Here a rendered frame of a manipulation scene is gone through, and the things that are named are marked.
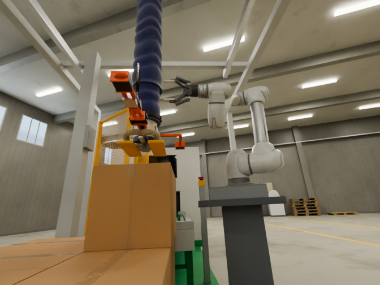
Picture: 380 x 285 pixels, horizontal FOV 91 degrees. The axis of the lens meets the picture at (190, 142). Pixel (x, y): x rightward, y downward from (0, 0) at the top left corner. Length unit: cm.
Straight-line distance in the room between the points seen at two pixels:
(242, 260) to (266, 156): 65
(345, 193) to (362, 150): 271
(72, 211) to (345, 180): 1318
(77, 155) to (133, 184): 174
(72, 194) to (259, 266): 205
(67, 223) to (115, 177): 161
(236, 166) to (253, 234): 44
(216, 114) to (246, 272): 94
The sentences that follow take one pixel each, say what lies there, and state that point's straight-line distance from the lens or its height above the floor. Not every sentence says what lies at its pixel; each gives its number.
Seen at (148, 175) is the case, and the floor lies 88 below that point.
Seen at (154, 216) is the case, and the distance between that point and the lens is 99.
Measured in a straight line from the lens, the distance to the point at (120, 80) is 84.
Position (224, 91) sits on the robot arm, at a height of 137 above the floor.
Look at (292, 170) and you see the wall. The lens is 1317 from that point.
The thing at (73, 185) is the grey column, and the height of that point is 101.
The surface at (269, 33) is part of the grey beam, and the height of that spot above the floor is 310.
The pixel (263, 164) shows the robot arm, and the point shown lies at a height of 96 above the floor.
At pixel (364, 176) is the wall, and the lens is 1422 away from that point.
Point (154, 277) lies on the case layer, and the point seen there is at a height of 54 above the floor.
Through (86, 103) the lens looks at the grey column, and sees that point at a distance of 294.
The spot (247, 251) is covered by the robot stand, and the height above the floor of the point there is 45.
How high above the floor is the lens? 72
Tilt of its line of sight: 19 degrees up
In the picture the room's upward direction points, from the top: 3 degrees counter-clockwise
